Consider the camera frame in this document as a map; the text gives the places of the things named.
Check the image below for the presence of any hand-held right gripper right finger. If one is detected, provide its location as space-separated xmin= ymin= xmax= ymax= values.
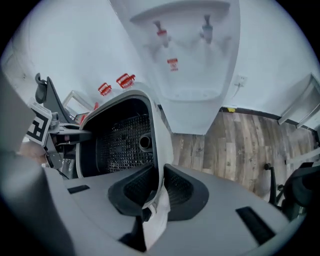
xmin=163 ymin=163 xmax=210 ymax=222

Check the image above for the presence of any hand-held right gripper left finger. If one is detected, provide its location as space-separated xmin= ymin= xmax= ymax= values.
xmin=107 ymin=164 xmax=164 ymax=253

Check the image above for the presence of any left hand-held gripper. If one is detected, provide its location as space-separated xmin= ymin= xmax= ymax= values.
xmin=24 ymin=97 xmax=93 ymax=170

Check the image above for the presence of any white bin with black interior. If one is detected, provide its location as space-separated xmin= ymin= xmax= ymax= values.
xmin=75 ymin=89 xmax=175 ymax=252

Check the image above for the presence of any person's left forearm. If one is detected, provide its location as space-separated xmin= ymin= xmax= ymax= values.
xmin=17 ymin=141 xmax=48 ymax=165

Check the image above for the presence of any light wooden desk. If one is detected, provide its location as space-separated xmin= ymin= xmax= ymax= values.
xmin=61 ymin=89 xmax=91 ymax=121

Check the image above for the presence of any black office chair with headrest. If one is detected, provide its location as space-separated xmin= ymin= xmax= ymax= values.
xmin=264 ymin=161 xmax=320 ymax=222

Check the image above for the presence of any white water dispenser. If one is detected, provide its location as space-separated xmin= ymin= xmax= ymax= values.
xmin=109 ymin=0 xmax=241 ymax=136

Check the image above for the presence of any white cabinet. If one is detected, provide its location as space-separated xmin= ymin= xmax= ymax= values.
xmin=276 ymin=72 xmax=320 ymax=130

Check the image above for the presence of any white wall socket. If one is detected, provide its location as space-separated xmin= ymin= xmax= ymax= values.
xmin=234 ymin=73 xmax=249 ymax=89

